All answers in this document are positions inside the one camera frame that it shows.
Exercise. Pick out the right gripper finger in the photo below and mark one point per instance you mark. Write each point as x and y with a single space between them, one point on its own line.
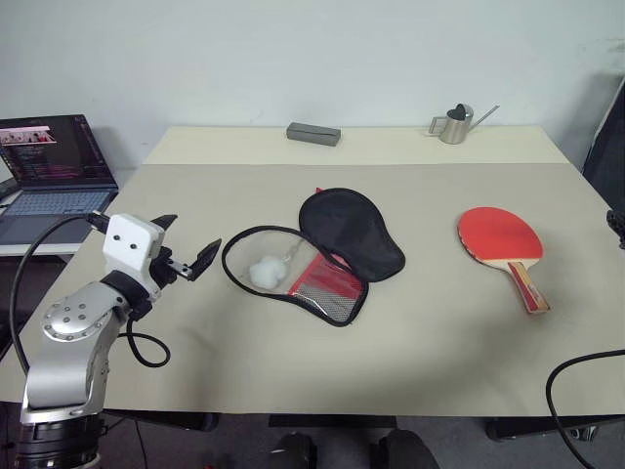
619 227

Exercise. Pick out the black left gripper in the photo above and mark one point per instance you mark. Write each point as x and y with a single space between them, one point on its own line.
163 268

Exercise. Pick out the white fluffy ball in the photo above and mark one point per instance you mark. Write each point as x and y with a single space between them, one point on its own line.
266 271

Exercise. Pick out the red table tennis paddle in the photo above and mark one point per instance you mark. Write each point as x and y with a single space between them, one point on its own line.
498 234

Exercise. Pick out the red black paddle case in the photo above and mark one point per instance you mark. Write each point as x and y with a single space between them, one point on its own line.
351 229

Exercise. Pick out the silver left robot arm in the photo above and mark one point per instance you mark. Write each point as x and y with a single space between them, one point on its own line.
63 371

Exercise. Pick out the white side desk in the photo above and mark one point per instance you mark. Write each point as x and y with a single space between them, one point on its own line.
29 249

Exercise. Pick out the grey rectangular box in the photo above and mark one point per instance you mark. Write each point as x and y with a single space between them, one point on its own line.
312 134

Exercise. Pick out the open dark laptop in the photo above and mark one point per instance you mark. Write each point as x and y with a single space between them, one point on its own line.
49 146

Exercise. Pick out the small metal watering can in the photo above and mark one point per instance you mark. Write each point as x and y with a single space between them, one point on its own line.
454 129

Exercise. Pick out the chair caster wheel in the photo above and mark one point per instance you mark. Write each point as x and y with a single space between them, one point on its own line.
583 433

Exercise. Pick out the dark rounded shape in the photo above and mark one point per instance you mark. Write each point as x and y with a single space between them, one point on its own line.
295 452

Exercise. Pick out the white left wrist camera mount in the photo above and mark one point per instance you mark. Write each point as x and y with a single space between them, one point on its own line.
128 239

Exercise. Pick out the black table frame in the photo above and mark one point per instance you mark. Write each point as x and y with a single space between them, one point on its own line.
332 420

